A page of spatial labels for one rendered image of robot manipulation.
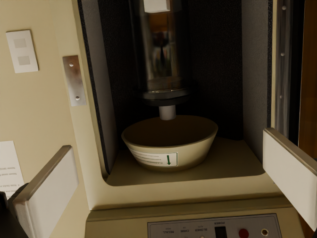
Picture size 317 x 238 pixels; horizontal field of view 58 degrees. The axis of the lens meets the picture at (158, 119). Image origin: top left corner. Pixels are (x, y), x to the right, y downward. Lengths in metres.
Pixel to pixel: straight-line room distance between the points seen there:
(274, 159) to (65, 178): 0.13
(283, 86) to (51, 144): 0.73
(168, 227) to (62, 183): 0.29
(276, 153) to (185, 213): 0.29
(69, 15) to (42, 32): 0.48
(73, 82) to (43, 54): 0.48
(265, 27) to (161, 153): 0.24
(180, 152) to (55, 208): 0.31
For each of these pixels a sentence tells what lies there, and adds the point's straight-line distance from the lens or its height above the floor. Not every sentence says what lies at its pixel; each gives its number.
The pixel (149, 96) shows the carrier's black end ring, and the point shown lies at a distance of 0.43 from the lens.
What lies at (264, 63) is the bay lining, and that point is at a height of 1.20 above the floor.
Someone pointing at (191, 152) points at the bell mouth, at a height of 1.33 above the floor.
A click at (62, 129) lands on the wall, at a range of 0.93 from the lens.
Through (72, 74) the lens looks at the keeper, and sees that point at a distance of 0.42.
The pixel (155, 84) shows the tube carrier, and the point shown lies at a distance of 0.43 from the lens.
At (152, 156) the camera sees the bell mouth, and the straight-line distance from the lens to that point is 0.46.
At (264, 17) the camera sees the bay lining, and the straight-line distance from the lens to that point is 0.44.
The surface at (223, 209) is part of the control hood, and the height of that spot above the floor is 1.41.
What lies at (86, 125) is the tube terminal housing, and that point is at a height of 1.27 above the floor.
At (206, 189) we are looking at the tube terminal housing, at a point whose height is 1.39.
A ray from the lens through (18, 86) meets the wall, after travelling 0.95.
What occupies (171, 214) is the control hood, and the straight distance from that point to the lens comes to 0.46.
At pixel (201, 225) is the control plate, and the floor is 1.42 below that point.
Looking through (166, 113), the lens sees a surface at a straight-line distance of 0.47.
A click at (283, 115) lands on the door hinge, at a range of 0.45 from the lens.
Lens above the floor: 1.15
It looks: 17 degrees up
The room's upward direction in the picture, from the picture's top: 174 degrees clockwise
